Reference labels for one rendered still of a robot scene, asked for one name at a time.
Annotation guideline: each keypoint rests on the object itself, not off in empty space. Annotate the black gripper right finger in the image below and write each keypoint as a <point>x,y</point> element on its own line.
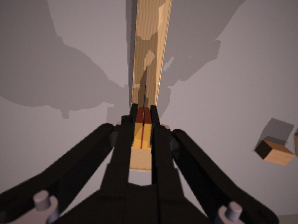
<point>221,199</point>

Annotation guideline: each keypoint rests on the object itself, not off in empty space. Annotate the brown wooden l-shaped frame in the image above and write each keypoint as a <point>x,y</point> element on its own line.
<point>150,40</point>

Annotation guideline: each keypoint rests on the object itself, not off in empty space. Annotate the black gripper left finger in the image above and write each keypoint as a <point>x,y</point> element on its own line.
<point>44,197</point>

